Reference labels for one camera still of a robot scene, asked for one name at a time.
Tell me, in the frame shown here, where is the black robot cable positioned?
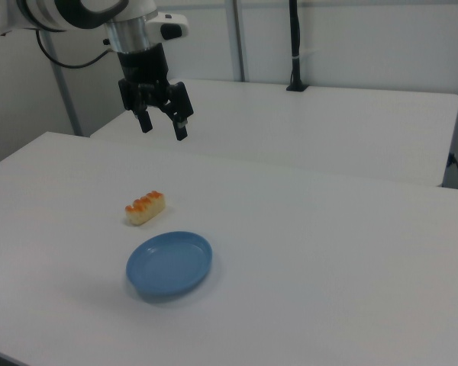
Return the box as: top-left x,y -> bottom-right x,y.
36,29 -> 114,69

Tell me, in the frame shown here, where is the blue round plate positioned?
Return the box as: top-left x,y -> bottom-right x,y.
125,230 -> 214,302

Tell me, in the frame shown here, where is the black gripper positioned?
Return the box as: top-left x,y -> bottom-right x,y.
116,42 -> 195,143

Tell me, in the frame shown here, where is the grey partition post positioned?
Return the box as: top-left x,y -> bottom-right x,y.
231,0 -> 250,82
47,60 -> 83,136

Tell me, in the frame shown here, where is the bread with orange topping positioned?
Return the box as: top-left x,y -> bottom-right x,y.
124,190 -> 166,226

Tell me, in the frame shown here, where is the white side table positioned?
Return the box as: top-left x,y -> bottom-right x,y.
89,79 -> 458,188

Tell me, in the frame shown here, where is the black camera pole with base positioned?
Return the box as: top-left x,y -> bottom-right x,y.
285,0 -> 310,93

